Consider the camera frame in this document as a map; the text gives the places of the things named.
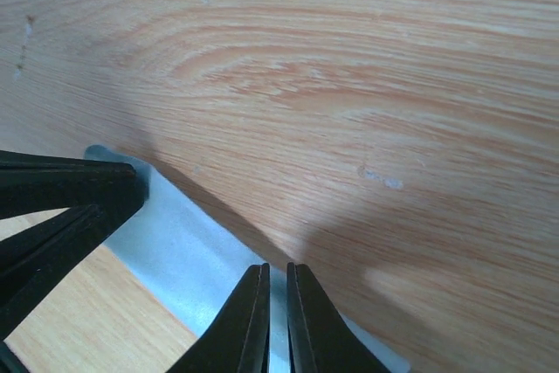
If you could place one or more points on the light blue cleaning cloth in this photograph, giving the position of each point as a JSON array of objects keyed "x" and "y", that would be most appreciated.
[{"x": 191, "y": 264}]

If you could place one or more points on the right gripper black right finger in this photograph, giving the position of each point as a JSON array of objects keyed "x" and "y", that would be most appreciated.
[{"x": 319, "y": 339}]

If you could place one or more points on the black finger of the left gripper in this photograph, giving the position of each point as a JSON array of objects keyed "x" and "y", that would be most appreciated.
[
  {"x": 31, "y": 183},
  {"x": 36, "y": 259}
]

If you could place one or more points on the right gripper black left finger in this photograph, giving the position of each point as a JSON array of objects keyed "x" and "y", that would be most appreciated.
[{"x": 238, "y": 340}]

